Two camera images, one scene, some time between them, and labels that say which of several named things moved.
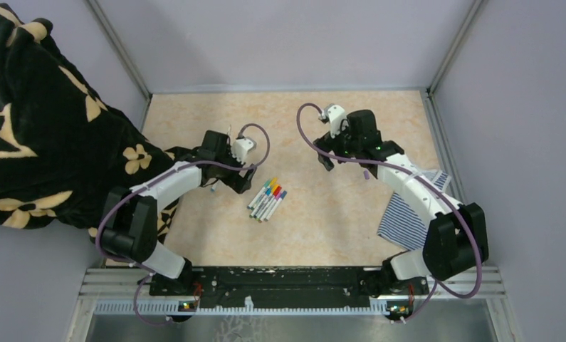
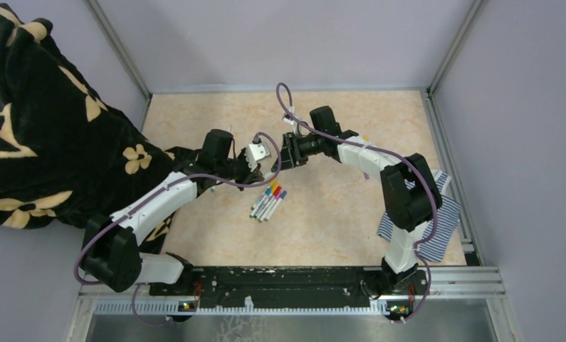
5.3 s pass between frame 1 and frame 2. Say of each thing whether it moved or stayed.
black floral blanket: stayed
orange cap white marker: stayed
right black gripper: moved
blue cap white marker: stayed
